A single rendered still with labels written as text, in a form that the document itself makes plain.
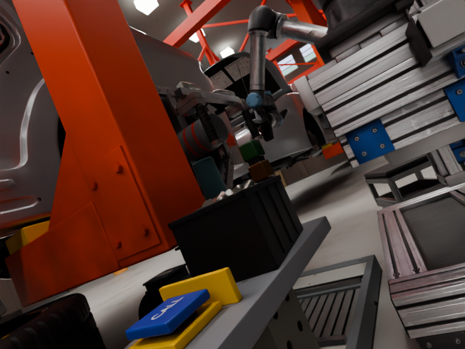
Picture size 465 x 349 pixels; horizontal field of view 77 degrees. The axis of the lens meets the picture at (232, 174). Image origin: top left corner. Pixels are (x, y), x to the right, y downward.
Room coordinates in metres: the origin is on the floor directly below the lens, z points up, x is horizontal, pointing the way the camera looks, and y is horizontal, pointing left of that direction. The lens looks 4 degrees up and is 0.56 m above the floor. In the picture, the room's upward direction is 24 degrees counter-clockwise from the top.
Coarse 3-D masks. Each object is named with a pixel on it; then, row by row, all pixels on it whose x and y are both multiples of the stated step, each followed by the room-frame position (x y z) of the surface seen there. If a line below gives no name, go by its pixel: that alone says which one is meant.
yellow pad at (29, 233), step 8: (40, 224) 0.85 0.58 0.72; (48, 224) 0.87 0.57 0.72; (24, 232) 0.81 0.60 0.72; (32, 232) 0.83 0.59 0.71; (40, 232) 0.85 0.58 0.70; (8, 240) 0.87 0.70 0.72; (16, 240) 0.84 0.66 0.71; (24, 240) 0.82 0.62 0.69; (32, 240) 0.82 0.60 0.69; (8, 248) 0.88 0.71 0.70; (16, 248) 0.85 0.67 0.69
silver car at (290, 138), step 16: (288, 96) 3.74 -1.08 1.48; (288, 112) 3.63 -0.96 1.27; (304, 112) 4.21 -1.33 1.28; (272, 128) 3.56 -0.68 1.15; (288, 128) 3.58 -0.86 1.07; (304, 128) 3.72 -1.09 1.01; (320, 128) 4.38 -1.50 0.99; (240, 144) 3.67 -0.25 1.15; (272, 144) 3.56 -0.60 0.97; (288, 144) 3.58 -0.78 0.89; (304, 144) 3.66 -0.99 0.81; (320, 144) 4.44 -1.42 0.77; (272, 160) 3.62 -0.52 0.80; (288, 160) 6.01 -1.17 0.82; (240, 176) 3.82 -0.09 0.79
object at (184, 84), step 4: (180, 84) 0.99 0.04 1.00; (184, 84) 0.99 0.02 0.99; (188, 84) 1.01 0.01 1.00; (192, 84) 1.03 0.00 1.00; (196, 84) 1.06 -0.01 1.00; (188, 88) 1.00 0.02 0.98; (192, 88) 1.04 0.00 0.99; (196, 88) 1.05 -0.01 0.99; (200, 88) 1.09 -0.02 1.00; (168, 96) 1.20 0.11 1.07; (168, 100) 1.20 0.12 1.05; (172, 100) 1.21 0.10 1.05; (172, 104) 1.21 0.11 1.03; (172, 108) 1.20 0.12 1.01; (176, 108) 1.19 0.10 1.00; (176, 112) 1.19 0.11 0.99
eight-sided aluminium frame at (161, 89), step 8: (160, 88) 1.19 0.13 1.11; (168, 88) 1.23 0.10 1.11; (160, 96) 1.23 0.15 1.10; (208, 112) 1.43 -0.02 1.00; (224, 144) 1.44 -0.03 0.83; (216, 152) 1.47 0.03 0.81; (224, 152) 1.44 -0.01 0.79; (224, 160) 1.45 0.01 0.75; (232, 160) 1.45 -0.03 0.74; (224, 168) 1.44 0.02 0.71; (232, 168) 1.42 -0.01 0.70; (224, 176) 1.42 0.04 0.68; (232, 176) 1.40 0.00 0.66
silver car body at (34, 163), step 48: (0, 0) 0.99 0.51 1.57; (0, 48) 0.96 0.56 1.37; (144, 48) 1.55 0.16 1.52; (0, 96) 0.90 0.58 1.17; (48, 96) 1.00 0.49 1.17; (0, 144) 0.85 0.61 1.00; (48, 144) 0.95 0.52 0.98; (0, 192) 0.80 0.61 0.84; (48, 192) 0.90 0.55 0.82; (0, 240) 1.99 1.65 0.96
